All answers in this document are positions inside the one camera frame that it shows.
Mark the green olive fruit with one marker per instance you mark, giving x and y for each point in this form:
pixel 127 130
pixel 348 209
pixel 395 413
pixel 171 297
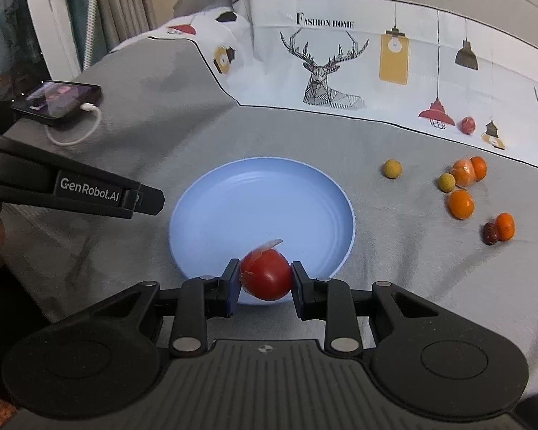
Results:
pixel 446 183
pixel 392 169

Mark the small orange back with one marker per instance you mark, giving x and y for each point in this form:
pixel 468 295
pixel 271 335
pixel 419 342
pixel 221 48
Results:
pixel 480 167

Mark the spotted white pole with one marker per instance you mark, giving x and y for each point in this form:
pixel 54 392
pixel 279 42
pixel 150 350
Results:
pixel 89 34

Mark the red ball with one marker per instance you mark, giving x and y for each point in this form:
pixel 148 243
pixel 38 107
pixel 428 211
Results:
pixel 467 125

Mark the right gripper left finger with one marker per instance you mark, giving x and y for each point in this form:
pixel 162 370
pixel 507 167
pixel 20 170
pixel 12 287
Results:
pixel 201 299

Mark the blue plastic plate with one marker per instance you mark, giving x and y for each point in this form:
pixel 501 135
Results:
pixel 245 203

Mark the orange unwrapped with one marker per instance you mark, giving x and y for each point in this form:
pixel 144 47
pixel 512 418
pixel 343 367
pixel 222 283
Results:
pixel 460 204

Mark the grey printed bed sheet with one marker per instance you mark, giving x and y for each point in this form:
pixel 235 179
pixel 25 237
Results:
pixel 166 122

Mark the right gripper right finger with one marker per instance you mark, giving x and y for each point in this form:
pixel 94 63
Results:
pixel 331 301

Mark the grey curtain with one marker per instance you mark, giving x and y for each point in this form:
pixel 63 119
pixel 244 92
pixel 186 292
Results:
pixel 124 19

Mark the red date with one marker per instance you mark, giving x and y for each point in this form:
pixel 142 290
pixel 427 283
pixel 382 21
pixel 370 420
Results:
pixel 490 233

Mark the red tomato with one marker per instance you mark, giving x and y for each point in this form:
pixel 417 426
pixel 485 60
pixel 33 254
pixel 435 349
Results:
pixel 265 273

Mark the black smartphone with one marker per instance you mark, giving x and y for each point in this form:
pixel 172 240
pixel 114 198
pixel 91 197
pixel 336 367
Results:
pixel 55 103

